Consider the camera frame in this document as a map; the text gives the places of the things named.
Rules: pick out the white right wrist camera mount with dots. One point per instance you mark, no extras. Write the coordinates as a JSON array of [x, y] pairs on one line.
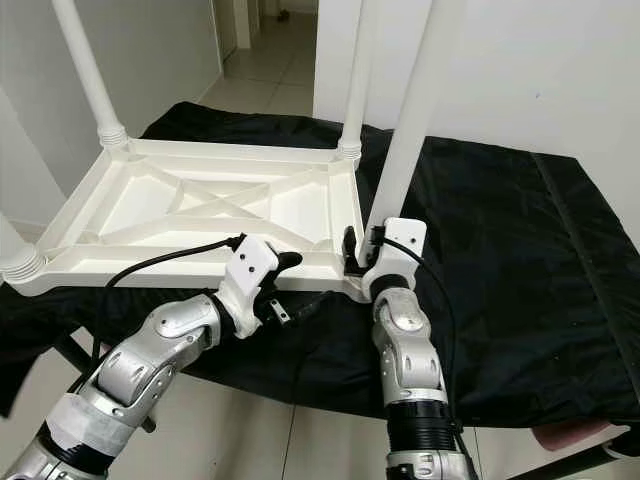
[[405, 238]]

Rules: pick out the black cloth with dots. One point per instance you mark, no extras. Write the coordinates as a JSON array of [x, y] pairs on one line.
[[540, 300]]

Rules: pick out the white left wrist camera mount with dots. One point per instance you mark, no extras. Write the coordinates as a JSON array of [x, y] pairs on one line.
[[250, 268]]

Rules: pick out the white plastic tabletop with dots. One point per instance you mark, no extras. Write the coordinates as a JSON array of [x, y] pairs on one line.
[[140, 210]]

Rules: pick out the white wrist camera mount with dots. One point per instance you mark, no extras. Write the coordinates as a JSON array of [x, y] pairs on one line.
[[250, 268], [405, 238]]

